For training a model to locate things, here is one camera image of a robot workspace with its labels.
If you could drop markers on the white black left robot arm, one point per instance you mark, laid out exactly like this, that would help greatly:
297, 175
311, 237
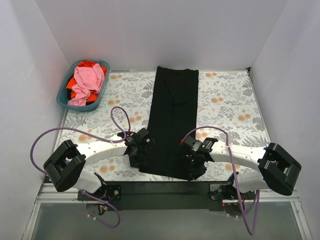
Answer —
65, 167

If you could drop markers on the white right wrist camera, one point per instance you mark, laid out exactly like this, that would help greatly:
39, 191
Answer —
186, 141

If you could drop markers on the floral patterned table mat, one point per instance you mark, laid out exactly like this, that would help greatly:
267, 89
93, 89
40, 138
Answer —
227, 109

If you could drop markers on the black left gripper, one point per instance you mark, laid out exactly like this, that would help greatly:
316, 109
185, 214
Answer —
136, 160

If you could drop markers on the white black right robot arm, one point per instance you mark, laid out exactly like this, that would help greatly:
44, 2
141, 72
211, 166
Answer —
272, 167

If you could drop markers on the orange t shirt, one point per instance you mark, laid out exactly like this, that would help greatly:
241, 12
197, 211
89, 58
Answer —
72, 85

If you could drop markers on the pink t shirt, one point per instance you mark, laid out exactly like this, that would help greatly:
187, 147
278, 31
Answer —
86, 82

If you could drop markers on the teal plastic laundry basket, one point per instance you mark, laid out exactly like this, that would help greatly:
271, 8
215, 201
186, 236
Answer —
62, 99

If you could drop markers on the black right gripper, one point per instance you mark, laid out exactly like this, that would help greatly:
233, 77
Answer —
195, 169

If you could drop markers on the black t shirt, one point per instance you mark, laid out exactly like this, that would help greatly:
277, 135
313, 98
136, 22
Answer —
173, 113

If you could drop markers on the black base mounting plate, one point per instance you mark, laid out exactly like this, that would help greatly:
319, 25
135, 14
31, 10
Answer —
165, 195

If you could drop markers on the aluminium frame rail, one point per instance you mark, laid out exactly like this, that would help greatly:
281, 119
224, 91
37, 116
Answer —
67, 216

